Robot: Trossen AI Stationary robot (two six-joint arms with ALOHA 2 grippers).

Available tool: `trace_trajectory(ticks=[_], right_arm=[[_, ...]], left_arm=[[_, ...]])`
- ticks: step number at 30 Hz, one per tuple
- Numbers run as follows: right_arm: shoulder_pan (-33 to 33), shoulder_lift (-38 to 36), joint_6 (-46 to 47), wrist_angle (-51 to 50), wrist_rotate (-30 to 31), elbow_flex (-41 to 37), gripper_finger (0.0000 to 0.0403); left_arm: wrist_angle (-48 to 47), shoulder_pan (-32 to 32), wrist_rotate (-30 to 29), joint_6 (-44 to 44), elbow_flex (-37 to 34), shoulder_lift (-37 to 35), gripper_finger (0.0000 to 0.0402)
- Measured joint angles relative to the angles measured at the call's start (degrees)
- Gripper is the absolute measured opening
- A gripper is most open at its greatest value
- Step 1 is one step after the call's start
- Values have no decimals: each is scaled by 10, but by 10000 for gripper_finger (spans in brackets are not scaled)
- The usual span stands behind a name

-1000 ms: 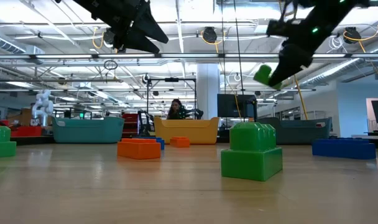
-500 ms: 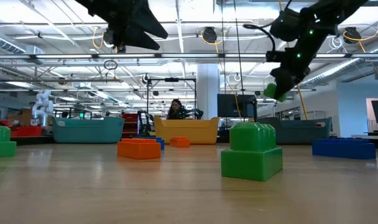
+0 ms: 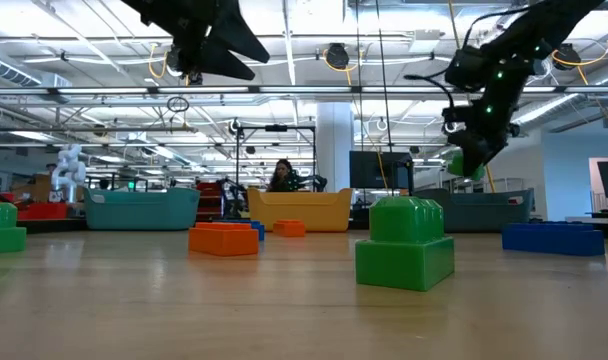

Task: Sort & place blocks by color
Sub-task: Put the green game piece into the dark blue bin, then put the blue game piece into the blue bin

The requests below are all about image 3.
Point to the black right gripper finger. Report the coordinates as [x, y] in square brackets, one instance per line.
[479, 150]

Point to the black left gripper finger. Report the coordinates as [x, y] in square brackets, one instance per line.
[234, 35]
[219, 65]

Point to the green two-stud block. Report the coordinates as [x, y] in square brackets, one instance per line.
[4, 235]
[404, 260]
[454, 165]

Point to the blue eight-stud brick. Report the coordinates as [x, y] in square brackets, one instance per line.
[554, 242]
[260, 231]

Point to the orange toy brick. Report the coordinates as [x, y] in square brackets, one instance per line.
[224, 242]

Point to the orange eight-stud brick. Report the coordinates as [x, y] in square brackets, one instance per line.
[289, 229]

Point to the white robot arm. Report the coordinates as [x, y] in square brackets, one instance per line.
[69, 172]

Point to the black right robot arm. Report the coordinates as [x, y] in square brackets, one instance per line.
[534, 35]

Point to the slate blue plastic bin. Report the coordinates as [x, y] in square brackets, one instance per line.
[489, 210]

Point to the red tool cart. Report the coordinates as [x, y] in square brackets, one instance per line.
[209, 190]

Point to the person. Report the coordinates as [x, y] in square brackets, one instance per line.
[282, 182]

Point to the white square column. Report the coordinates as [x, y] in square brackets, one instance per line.
[334, 140]

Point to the teal plastic bin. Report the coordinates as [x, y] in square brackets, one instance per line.
[141, 210]

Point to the yellow plastic bin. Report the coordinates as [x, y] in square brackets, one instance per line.
[324, 210]

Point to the cardboard box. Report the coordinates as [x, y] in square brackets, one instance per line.
[34, 190]

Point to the red crate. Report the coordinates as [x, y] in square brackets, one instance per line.
[41, 211]

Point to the red container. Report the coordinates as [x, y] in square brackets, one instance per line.
[6, 198]

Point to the black rig frame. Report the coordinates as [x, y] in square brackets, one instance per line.
[276, 128]

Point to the silver air duct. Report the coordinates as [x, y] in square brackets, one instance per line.
[14, 72]

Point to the black table edge frame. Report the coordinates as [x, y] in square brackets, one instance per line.
[59, 225]

